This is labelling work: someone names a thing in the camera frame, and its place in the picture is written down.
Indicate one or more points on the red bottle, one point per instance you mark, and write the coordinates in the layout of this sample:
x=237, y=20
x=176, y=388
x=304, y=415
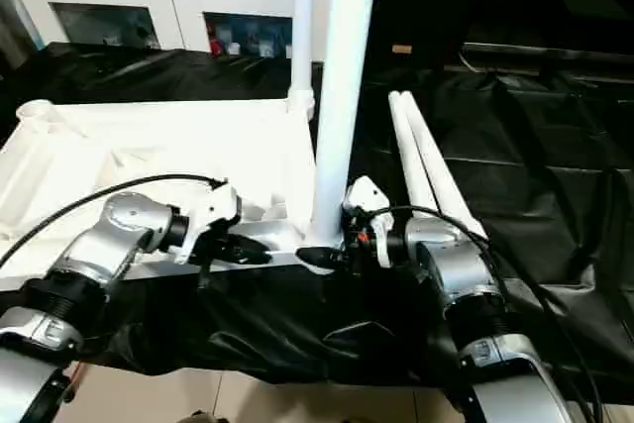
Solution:
x=215, y=44

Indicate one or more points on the white plastic table leg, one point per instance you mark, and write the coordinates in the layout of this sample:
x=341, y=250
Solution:
x=412, y=155
x=342, y=96
x=448, y=185
x=301, y=22

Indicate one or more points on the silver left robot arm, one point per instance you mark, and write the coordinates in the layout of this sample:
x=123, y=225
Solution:
x=124, y=220

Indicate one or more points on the black plastic sheet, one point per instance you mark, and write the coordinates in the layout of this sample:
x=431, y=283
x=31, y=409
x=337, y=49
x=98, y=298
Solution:
x=520, y=170

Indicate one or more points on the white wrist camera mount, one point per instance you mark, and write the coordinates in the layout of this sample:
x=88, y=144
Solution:
x=208, y=210
x=369, y=195

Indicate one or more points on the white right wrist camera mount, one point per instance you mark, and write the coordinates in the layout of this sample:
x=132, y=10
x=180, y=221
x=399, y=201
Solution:
x=369, y=195

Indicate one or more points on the small white jar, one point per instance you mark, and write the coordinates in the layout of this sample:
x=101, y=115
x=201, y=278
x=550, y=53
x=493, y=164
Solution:
x=234, y=49

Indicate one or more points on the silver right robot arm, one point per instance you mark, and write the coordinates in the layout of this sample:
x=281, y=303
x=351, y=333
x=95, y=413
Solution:
x=455, y=254

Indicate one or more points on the long black pole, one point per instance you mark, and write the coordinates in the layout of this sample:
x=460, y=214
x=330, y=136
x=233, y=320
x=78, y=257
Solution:
x=545, y=52

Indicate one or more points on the tan tape piece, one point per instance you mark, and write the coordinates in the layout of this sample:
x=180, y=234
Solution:
x=402, y=48

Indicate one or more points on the white plastic table top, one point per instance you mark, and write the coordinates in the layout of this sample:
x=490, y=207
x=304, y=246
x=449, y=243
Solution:
x=148, y=136

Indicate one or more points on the grey metal stand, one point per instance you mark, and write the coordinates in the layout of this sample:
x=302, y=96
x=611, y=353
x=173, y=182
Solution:
x=15, y=17

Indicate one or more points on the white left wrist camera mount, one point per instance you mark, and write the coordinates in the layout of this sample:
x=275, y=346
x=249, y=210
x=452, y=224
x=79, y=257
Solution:
x=208, y=210

